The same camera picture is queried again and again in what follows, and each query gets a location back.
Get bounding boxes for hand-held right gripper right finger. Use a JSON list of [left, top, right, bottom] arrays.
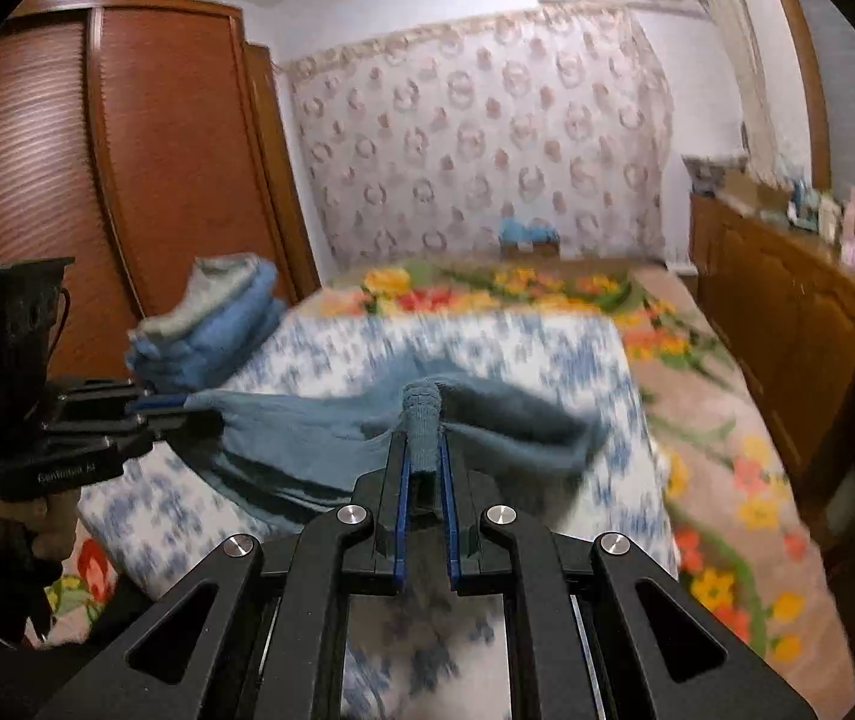
[[436, 431, 811, 720]]

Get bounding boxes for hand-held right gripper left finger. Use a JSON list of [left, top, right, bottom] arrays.
[[33, 431, 409, 720]]

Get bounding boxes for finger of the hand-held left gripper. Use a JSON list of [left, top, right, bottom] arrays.
[[125, 390, 192, 415], [125, 414, 222, 442]]

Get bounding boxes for teal pants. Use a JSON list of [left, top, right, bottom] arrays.
[[183, 360, 612, 533]]

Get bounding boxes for blue folded jeans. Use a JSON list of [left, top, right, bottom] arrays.
[[125, 334, 256, 395], [194, 262, 289, 372]]

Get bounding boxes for blue floral white sheet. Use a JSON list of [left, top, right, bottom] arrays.
[[78, 311, 679, 720]]

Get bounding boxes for wooden louvered wardrobe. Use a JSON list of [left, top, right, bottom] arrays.
[[0, 0, 323, 436]]

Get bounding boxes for bright flower-print blanket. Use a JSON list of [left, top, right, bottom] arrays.
[[41, 259, 855, 683]]

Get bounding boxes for cardboard box with blue cloth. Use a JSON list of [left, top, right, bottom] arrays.
[[498, 217, 563, 260]]

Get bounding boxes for wooden sideboard cabinet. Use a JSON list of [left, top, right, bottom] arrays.
[[686, 191, 855, 683]]

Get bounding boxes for circle-print sheer curtain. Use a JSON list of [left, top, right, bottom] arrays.
[[277, 4, 676, 271]]

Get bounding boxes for grey trash bin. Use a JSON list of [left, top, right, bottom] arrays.
[[824, 457, 855, 533]]

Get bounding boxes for stack of printed boxes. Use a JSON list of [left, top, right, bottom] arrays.
[[682, 154, 751, 192]]

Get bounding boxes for open cardboard box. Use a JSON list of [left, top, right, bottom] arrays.
[[719, 169, 792, 211]]

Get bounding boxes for row of toiletry bottles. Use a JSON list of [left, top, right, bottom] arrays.
[[787, 176, 855, 248]]

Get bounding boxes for beige side curtain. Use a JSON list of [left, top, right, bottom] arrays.
[[686, 0, 773, 166]]

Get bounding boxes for wooden window frame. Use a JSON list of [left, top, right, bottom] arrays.
[[753, 0, 833, 196]]

